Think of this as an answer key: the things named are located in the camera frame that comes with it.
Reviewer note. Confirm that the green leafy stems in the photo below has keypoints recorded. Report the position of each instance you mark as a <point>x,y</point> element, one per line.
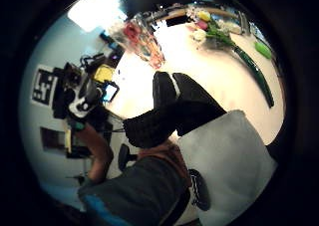
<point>220,34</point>

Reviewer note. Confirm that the yellow box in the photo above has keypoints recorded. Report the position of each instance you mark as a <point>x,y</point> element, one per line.
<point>103,73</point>

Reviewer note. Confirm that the pink flower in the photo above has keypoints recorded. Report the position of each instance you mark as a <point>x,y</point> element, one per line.
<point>202,24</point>

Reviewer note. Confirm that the red flower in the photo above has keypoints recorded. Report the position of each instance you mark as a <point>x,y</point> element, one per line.
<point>131,31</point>

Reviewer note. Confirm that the small black box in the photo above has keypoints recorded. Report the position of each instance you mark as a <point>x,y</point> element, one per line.
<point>176,21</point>

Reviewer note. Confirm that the black monitor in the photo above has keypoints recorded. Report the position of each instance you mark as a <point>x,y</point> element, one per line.
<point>149,2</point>

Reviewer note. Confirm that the dark wall picture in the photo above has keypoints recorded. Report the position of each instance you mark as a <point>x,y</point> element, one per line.
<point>52,139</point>

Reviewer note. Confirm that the person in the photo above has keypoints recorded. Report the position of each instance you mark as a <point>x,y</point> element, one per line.
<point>139,189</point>

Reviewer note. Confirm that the clear glass vase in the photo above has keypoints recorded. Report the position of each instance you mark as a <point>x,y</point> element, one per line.
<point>143,43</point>

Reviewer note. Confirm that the white cube with black markers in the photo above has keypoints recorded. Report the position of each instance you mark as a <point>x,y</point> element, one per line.
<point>44,86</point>

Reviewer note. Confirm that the black tablet with lit screen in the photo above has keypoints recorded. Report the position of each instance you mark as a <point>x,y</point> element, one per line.
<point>109,92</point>

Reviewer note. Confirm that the white flower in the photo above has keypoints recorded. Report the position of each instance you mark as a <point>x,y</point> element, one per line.
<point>199,35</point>

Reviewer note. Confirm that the black office chair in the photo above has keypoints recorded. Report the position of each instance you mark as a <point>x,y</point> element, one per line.
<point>124,157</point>

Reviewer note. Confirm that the light green leaf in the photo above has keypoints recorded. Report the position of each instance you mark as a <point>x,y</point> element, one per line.
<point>263,49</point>

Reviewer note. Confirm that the yellow flower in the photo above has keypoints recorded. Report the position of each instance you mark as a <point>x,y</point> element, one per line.
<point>204,16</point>

